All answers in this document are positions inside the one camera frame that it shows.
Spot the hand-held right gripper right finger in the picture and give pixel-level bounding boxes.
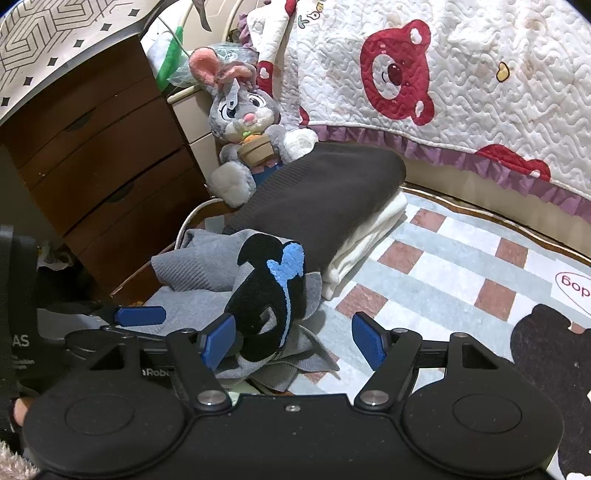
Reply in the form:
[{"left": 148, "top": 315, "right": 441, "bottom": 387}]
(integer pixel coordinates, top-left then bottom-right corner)
[{"left": 352, "top": 312, "right": 504, "bottom": 412}]

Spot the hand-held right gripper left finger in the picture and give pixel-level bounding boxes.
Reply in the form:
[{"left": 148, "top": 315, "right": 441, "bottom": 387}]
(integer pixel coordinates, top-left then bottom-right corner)
[{"left": 85, "top": 313, "right": 237, "bottom": 414}]

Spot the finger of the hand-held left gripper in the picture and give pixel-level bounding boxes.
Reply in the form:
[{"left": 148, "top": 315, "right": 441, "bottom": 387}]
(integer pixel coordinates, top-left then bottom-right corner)
[{"left": 99, "top": 305, "right": 168, "bottom": 329}]

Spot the grey sweater with black cat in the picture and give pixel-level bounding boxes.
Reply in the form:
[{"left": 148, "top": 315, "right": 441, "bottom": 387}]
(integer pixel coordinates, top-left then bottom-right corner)
[{"left": 37, "top": 228, "right": 340, "bottom": 393}]

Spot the person's left hand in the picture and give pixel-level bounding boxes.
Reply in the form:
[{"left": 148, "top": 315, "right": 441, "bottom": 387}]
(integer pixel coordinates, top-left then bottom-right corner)
[{"left": 11, "top": 399, "right": 34, "bottom": 426}]

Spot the checkered rug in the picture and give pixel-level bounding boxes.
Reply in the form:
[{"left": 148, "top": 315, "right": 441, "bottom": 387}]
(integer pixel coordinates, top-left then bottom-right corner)
[{"left": 295, "top": 182, "right": 591, "bottom": 480}]

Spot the white folded garment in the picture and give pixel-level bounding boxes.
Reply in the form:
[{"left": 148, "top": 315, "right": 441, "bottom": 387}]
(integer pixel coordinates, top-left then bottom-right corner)
[{"left": 321, "top": 189, "right": 409, "bottom": 301}]

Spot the dark brown folded sweater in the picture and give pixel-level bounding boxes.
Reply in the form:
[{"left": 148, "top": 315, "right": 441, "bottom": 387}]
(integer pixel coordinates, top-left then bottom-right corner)
[{"left": 222, "top": 142, "right": 408, "bottom": 283}]

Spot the brown wooden dresser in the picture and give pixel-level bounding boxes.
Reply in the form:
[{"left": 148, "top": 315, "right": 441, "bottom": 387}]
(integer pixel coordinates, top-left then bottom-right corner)
[{"left": 0, "top": 34, "right": 208, "bottom": 296}]

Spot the beige bed base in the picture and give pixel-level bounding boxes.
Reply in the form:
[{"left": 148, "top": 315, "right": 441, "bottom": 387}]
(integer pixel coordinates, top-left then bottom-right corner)
[{"left": 399, "top": 150, "right": 591, "bottom": 247}]

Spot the cream bedside cabinet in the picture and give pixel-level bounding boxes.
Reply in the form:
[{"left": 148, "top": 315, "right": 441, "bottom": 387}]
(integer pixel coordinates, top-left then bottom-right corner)
[{"left": 166, "top": 85, "right": 223, "bottom": 195}]

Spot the grey plush rabbit toy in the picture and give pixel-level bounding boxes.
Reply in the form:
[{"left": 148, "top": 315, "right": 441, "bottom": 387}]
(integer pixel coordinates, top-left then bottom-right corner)
[{"left": 189, "top": 46, "right": 319, "bottom": 208}]

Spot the green plastic bag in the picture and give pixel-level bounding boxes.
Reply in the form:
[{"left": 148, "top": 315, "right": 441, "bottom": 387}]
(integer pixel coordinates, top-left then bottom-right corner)
[{"left": 157, "top": 25, "right": 195, "bottom": 88}]

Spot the white quilt with red bears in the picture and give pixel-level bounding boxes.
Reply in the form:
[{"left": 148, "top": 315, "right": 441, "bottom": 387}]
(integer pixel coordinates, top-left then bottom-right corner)
[{"left": 238, "top": 0, "right": 591, "bottom": 217}]

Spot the geometric patterned cloth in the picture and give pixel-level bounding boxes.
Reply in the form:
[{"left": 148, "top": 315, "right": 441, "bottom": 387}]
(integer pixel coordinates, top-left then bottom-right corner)
[{"left": 0, "top": 0, "right": 160, "bottom": 125}]

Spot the cream bed headboard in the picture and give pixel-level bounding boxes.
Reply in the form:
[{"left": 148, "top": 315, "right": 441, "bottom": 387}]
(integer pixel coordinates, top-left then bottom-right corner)
[{"left": 182, "top": 0, "right": 250, "bottom": 47}]

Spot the white cable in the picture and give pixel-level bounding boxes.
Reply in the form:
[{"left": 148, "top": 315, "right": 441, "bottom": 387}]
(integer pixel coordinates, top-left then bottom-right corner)
[{"left": 173, "top": 198, "right": 227, "bottom": 252}]

